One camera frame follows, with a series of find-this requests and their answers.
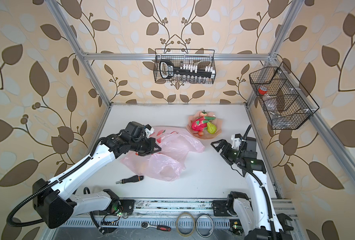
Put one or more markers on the right black wire basket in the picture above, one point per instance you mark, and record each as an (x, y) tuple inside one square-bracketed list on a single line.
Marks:
[(285, 101)]

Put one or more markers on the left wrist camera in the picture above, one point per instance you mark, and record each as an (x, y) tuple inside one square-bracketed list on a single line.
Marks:
[(137, 130)]

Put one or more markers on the black wire basket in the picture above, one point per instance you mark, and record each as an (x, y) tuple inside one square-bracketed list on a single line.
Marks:
[(285, 101), (201, 57)]

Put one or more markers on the pink dragon fruit toy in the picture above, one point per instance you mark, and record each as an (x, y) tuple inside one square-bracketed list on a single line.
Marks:
[(201, 123)]

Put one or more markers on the pink plastic fruit-print bag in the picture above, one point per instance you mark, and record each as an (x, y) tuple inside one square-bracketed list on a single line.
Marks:
[(167, 164)]

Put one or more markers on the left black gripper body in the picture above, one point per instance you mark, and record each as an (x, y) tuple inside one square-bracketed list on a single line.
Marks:
[(141, 146)]

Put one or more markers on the black orange screwdriver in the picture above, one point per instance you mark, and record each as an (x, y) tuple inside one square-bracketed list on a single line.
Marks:
[(133, 179)]

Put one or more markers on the centre black wire basket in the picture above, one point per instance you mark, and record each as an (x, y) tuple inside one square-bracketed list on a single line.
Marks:
[(201, 57)]

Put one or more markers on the red-handled ratchet wrench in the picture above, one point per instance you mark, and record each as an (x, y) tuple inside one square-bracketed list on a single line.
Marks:
[(146, 225)]

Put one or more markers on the red-capped plastic bottle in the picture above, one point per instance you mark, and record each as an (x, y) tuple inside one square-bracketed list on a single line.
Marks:
[(273, 105)]

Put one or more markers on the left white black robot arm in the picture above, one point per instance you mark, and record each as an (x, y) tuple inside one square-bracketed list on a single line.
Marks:
[(55, 200)]

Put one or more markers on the black adjustable wrench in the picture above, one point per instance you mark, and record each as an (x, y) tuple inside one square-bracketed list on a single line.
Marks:
[(285, 223)]

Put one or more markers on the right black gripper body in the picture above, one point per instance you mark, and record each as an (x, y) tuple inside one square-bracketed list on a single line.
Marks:
[(233, 154)]

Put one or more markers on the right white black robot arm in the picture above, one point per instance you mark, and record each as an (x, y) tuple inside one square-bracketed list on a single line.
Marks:
[(257, 219)]

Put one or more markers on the clear tape roll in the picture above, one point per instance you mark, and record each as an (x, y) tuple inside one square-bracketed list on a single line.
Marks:
[(185, 224)]

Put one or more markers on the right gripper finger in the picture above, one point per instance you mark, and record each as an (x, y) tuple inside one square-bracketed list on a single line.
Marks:
[(225, 155), (220, 145)]

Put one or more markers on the black socket set holder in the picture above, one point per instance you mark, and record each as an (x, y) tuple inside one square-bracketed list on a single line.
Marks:
[(168, 70)]

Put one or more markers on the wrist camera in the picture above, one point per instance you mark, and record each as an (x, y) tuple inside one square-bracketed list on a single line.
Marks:
[(137, 130), (249, 143)]

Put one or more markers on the grey tape roll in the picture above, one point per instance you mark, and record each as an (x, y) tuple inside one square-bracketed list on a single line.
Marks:
[(204, 222)]

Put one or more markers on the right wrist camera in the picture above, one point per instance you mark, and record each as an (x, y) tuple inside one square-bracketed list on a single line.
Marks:
[(249, 143)]

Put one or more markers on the orange fruit plate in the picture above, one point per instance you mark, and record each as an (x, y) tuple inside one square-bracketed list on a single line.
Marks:
[(218, 122)]

